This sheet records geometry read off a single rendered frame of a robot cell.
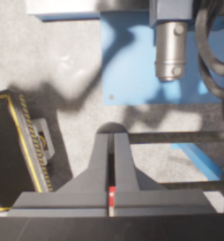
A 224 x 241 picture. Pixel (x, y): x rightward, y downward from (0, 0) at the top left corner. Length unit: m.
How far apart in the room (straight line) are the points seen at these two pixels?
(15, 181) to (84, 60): 0.82
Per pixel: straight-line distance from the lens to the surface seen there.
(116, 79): 1.02
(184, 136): 0.18
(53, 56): 1.20
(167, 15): 0.63
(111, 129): 0.16
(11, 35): 1.31
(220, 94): 0.36
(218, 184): 0.23
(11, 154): 1.06
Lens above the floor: 1.14
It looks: 74 degrees down
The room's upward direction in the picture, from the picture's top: 179 degrees counter-clockwise
